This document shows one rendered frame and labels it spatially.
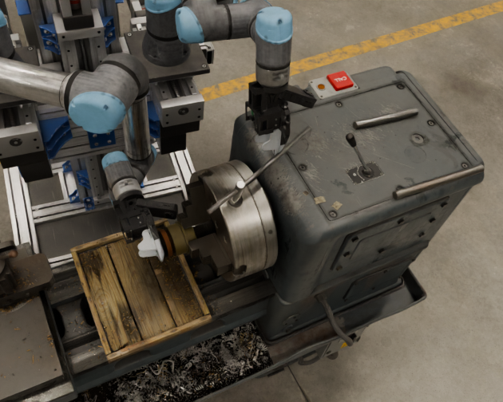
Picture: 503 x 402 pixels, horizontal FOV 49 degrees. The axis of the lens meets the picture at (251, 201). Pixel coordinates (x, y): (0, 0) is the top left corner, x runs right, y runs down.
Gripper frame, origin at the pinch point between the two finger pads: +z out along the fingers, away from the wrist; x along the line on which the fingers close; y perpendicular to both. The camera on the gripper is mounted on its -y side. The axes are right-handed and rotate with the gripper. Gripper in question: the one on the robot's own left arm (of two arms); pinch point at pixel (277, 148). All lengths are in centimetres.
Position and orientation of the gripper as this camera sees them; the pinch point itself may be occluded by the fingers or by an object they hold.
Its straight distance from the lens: 137.1
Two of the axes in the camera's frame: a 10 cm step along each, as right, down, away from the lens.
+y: -9.0, 3.0, -3.3
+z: 0.0, 7.3, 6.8
